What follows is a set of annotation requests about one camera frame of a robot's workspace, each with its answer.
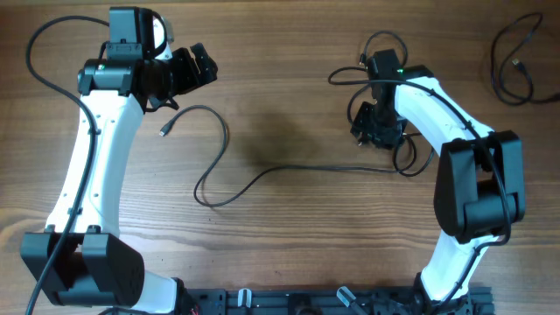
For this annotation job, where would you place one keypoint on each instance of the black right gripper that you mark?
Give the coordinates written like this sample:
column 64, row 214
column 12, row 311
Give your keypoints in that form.
column 388, row 140

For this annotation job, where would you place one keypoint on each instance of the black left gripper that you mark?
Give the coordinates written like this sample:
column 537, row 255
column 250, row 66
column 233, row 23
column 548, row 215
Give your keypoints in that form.
column 191, row 79

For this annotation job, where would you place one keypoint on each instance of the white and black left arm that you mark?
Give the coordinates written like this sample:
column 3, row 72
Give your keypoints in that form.
column 79, row 259

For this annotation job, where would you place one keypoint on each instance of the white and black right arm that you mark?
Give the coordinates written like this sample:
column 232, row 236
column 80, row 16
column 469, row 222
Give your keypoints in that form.
column 479, row 190

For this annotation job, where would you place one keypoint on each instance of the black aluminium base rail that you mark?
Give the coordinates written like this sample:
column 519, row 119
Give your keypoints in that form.
column 391, row 300

